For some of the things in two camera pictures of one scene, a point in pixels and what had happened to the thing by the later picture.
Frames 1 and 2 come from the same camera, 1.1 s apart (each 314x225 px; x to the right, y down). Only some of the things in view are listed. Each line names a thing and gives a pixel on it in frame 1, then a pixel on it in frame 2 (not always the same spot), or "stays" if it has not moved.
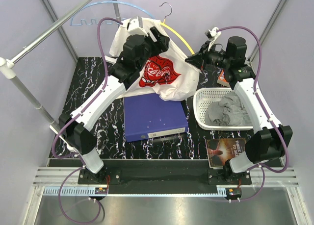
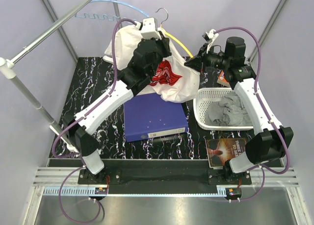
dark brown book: (220, 150) stays
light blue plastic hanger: (95, 22) → (93, 16)
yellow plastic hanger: (174, 30) → (171, 37)
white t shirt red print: (167, 73) stays
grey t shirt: (229, 111) stays
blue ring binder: (148, 116) stays
